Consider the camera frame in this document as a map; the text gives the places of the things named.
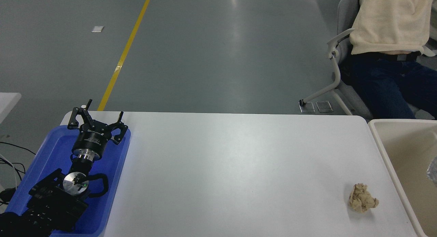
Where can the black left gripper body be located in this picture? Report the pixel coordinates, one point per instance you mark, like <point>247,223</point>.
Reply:
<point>92,138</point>

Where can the foil tray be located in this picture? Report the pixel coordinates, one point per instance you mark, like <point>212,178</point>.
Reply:
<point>433,170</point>

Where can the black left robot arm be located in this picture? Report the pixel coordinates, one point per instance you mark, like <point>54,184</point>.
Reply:
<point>51,199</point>

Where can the metal floor plate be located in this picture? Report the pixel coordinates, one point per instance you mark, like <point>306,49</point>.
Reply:
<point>324,106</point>
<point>308,108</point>

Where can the blue plastic tray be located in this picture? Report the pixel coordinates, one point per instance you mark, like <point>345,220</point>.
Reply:
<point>51,151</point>

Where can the white side table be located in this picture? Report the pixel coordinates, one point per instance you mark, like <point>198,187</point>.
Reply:
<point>7,102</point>

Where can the crumpled tan paper ball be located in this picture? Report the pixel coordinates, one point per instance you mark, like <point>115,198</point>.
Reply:
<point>362,198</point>

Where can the grey office chair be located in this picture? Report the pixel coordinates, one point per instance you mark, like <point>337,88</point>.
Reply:
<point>344,11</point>

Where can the large pale bin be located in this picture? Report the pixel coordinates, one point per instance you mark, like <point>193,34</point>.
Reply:
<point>406,151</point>

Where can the person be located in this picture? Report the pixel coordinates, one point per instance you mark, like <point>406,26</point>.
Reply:
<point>389,22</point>

